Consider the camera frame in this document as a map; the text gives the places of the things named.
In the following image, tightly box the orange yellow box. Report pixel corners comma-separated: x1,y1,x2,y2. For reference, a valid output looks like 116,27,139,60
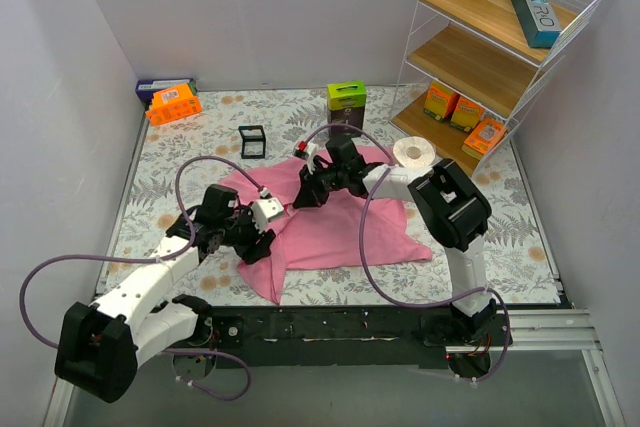
450,96,485,133
424,80,459,122

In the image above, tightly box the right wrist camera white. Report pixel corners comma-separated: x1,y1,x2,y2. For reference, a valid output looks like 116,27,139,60
293,141,323,174

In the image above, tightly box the aluminium frame rail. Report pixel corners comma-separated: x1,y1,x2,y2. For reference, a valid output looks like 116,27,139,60
45,308,624,426

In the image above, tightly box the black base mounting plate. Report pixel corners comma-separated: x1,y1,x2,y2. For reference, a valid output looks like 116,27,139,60
173,305,511,369

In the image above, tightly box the white wire shelf rack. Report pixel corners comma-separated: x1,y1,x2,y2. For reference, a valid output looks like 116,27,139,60
391,0,602,175

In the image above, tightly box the green black product box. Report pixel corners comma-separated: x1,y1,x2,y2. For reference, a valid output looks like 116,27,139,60
327,80,367,138

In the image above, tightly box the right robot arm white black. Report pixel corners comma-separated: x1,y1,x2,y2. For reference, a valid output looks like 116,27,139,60
293,135,497,345

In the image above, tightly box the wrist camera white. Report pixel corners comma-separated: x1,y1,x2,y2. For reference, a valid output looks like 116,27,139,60
293,141,323,174
250,187,285,232

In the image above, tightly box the floral table mat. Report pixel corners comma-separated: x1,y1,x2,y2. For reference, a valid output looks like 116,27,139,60
97,89,561,305

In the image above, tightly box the pink garment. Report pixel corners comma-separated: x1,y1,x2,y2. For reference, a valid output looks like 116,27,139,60
201,158,434,306

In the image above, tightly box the teal long box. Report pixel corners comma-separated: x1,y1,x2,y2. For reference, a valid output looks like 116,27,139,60
511,0,562,48

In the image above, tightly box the orange box right shelf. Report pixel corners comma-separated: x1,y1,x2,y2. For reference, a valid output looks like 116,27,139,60
462,117,506,159

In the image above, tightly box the small black display case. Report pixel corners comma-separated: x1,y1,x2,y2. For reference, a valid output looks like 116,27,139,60
238,125,266,160

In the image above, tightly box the orange yellow box left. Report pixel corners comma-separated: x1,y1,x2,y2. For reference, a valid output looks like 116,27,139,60
424,80,459,122

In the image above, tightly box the toilet paper roll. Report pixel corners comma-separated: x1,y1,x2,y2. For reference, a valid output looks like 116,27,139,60
392,136,436,169

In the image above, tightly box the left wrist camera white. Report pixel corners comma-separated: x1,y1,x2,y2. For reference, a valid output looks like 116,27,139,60
250,187,285,232

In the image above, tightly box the orange box on mat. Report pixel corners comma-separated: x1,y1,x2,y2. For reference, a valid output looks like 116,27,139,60
146,83,202,126

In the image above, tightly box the orange yellow box middle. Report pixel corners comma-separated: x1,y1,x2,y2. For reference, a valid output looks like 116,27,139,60
450,96,485,133

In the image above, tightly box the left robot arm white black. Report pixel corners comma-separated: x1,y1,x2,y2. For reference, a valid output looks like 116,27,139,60
54,184,285,403

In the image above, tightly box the blue box at wall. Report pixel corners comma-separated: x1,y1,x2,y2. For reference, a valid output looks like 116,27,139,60
135,78,198,102

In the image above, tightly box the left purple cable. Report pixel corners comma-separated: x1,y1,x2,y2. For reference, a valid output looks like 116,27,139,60
19,155,266,401

